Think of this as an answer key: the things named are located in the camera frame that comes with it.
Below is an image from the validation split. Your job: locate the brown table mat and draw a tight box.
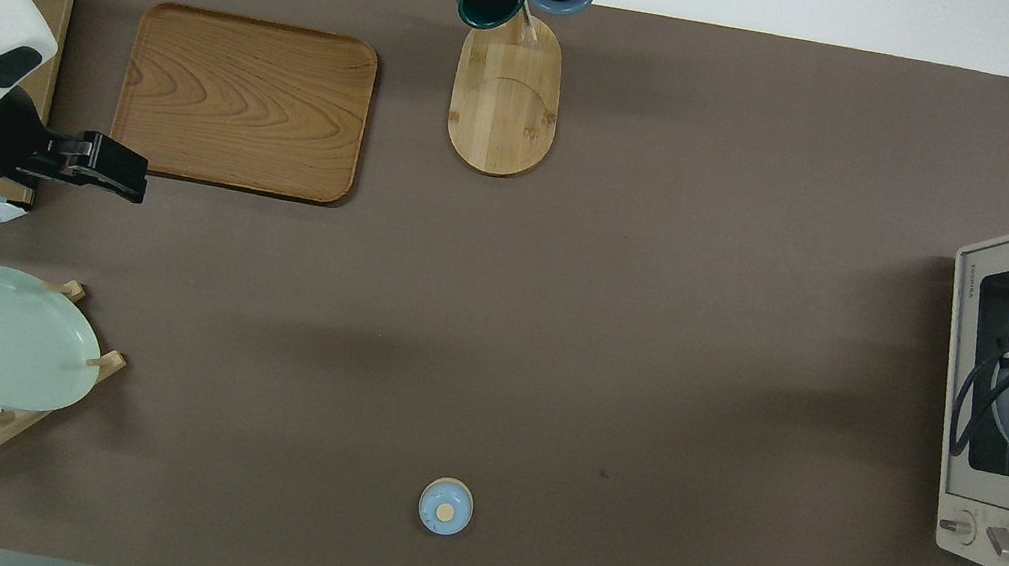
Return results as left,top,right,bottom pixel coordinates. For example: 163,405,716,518
0,0,1009,566

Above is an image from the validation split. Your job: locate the wooden mug tree stand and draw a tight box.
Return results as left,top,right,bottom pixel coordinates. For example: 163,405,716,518
410,0,601,189

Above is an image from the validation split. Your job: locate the wooden serving tray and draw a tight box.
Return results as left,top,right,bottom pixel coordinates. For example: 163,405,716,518
105,0,384,211

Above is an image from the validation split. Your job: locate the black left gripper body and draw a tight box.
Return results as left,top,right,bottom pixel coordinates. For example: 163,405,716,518
0,85,105,204

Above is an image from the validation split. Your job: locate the pale green plate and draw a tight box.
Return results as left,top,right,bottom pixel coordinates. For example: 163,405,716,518
0,265,115,422

